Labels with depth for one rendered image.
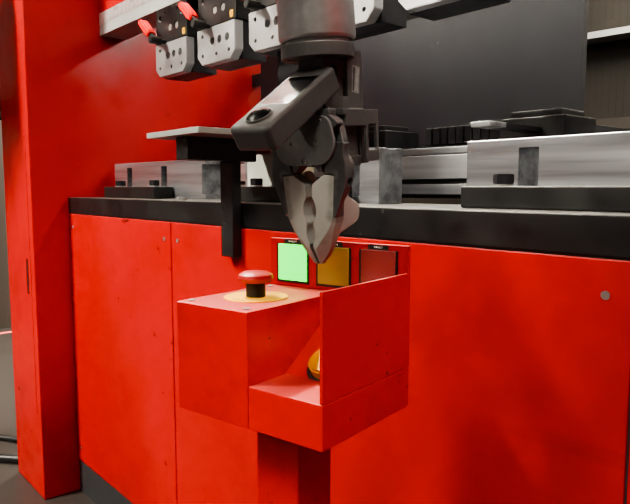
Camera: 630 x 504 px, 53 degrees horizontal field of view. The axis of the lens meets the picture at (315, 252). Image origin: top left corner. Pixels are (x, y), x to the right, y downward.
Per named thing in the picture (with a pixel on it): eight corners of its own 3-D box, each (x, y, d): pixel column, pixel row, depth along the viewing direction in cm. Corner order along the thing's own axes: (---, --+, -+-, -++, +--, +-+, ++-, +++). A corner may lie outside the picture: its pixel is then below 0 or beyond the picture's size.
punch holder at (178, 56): (156, 78, 159) (154, 10, 157) (186, 82, 164) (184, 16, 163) (186, 70, 148) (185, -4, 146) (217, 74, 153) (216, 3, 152)
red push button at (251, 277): (230, 303, 71) (230, 271, 71) (255, 298, 74) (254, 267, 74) (256, 307, 69) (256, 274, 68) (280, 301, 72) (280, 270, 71)
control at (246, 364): (178, 407, 70) (175, 246, 69) (274, 374, 83) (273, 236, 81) (322, 453, 58) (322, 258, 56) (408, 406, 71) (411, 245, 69)
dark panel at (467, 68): (261, 188, 220) (260, 58, 215) (266, 188, 221) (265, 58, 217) (576, 188, 135) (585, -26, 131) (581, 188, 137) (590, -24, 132)
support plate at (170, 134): (146, 138, 115) (146, 133, 115) (263, 145, 132) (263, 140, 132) (198, 132, 101) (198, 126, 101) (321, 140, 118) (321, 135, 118)
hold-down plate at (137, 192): (104, 197, 178) (103, 186, 178) (122, 197, 182) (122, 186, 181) (154, 198, 156) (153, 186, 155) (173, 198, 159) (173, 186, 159)
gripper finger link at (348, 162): (356, 216, 61) (352, 123, 59) (347, 218, 60) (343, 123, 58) (317, 215, 64) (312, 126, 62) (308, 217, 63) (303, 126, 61)
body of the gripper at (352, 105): (382, 167, 65) (378, 45, 63) (333, 172, 59) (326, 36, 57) (323, 168, 70) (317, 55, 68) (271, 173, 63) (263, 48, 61)
